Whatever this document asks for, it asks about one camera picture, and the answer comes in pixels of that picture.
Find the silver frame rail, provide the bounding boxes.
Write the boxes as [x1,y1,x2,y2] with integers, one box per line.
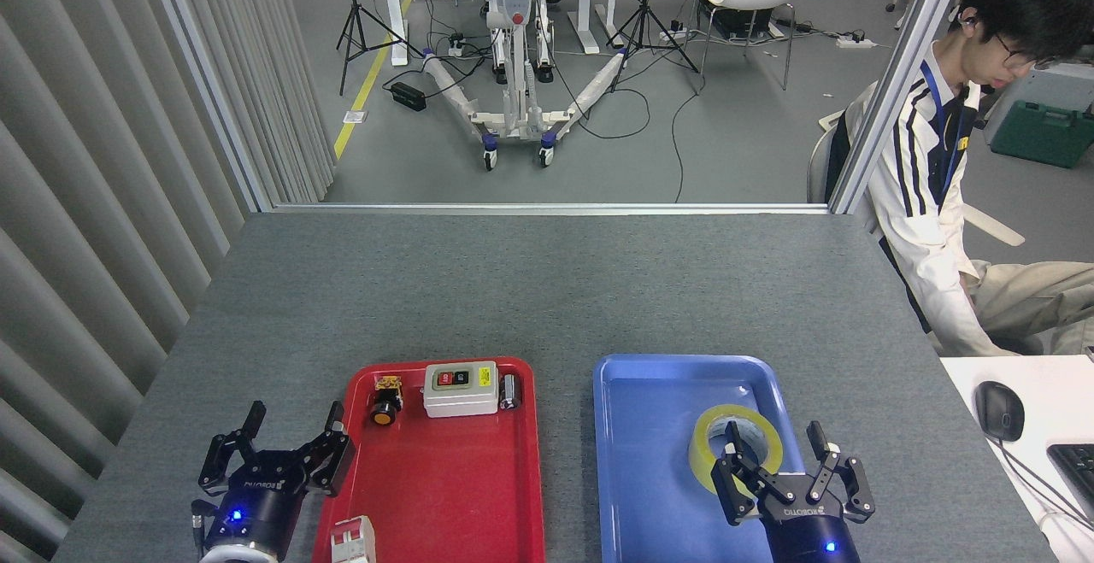
[272,202,834,215]

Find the white stand on wheels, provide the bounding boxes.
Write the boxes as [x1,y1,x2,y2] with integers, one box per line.
[421,0,638,173]

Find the person's pale chair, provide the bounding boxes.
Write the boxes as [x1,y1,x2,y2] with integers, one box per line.
[807,108,1025,248]

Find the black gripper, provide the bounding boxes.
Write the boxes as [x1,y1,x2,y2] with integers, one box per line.
[712,420,875,563]
[198,401,356,554]

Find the black floor cable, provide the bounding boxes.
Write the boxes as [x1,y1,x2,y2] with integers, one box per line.
[671,74,707,203]

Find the black computer mouse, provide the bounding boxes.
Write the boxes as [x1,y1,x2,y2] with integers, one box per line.
[975,381,1025,443]

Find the yellow and black push button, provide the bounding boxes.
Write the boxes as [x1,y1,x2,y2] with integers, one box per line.
[369,375,404,425]

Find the white circuit breaker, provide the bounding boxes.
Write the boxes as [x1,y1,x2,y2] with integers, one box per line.
[331,515,377,563]

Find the black mouse cable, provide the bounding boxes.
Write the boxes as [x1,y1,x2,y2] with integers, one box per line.
[996,439,1094,534]

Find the seated person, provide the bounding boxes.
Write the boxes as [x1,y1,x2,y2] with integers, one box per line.
[857,0,1094,357]

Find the white switch box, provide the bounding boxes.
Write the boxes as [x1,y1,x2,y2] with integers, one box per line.
[422,361,501,419]

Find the silver frame post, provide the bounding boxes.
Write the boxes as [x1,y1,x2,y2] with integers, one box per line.
[829,0,975,215]
[141,0,274,212]

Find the black keyboard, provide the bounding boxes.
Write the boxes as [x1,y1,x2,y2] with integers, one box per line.
[1047,443,1094,519]

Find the blue plastic tray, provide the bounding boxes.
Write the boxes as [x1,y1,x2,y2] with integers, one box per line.
[592,354,809,563]

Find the white side desk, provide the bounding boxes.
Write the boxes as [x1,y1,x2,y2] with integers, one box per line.
[940,355,1094,563]

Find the yellow tape roll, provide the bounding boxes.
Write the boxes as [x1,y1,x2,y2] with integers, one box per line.
[688,404,784,497]

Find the red plastic tray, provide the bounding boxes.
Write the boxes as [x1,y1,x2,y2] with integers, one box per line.
[312,356,546,563]

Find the green case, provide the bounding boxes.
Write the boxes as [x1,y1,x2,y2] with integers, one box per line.
[990,102,1094,169]

